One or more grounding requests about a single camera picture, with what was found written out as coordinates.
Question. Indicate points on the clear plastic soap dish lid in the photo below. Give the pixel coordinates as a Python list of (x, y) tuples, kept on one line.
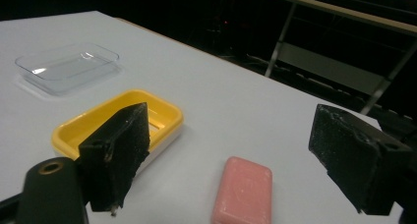
[(67, 67)]

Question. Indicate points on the pink soap bar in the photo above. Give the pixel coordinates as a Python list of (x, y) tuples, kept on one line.
[(244, 193)]

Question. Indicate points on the metal frame table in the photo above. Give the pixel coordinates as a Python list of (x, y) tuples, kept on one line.
[(331, 63)]

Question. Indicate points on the yellow soap dish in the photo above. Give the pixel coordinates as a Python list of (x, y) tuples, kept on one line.
[(98, 125)]

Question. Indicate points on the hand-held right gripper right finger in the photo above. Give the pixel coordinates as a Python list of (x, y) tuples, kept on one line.
[(354, 158)]

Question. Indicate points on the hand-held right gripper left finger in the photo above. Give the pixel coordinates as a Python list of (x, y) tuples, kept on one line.
[(114, 158)]

